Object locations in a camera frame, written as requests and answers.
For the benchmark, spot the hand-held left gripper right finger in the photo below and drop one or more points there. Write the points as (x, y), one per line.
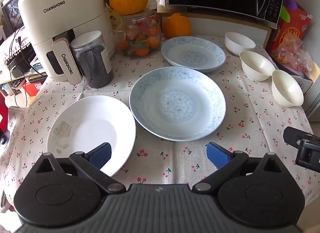
(217, 155)

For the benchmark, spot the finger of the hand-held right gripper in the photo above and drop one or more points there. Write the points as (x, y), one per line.
(291, 135)

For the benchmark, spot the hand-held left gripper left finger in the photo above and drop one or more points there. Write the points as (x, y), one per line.
(101, 155)

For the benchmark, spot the white flower print plate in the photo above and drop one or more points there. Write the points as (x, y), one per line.
(85, 123)

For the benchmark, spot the white bowl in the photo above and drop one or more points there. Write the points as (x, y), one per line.
(237, 41)
(287, 90)
(257, 65)

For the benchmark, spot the blue patterned plate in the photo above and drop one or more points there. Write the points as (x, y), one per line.
(192, 52)
(175, 103)

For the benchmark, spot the white refrigerator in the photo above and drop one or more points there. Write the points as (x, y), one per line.
(313, 103)

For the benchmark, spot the cherry print tablecloth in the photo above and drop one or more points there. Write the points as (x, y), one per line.
(175, 153)

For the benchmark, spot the dark blue carton box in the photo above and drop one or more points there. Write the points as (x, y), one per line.
(303, 84)

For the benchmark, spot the plastic bag of oranges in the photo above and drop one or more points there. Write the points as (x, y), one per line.
(292, 52)

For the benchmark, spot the clear jar with dark contents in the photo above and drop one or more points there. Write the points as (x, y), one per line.
(92, 67)

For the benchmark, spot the small red box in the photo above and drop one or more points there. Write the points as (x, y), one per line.
(32, 87)

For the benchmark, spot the red carton box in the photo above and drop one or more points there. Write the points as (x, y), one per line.
(292, 27)

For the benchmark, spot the black electronic box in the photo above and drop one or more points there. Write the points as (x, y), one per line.
(20, 62)

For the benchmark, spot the glass jar of small oranges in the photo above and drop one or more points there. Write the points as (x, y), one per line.
(142, 37)

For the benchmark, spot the white cabinet with wooden trim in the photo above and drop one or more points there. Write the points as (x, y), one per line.
(225, 26)

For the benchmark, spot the white lace cloth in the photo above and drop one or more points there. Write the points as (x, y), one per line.
(10, 45)

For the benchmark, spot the cream air fryer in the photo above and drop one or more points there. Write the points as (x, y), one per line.
(62, 10)

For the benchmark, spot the cat picture frame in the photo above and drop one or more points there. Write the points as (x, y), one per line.
(12, 15)

